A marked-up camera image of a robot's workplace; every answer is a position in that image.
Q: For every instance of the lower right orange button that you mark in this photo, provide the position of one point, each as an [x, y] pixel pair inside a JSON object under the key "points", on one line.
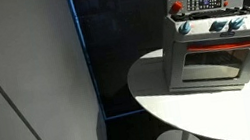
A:
{"points": [[226, 3]]}

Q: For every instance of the blue stove knob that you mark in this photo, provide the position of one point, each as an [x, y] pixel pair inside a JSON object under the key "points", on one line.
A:
{"points": [[236, 23], [218, 25], [185, 28]]}

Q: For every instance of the grey toy cooker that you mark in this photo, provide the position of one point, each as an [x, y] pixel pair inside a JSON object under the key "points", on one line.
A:
{"points": [[205, 71]]}

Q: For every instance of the red round timer knob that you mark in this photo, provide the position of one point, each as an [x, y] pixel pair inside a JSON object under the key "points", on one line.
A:
{"points": [[176, 7]]}

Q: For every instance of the red oven door handle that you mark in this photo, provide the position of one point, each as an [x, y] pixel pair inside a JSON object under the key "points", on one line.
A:
{"points": [[217, 46]]}

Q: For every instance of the blue stove knob far left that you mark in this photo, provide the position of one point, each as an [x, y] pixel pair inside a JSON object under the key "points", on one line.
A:
{"points": [[185, 28]]}

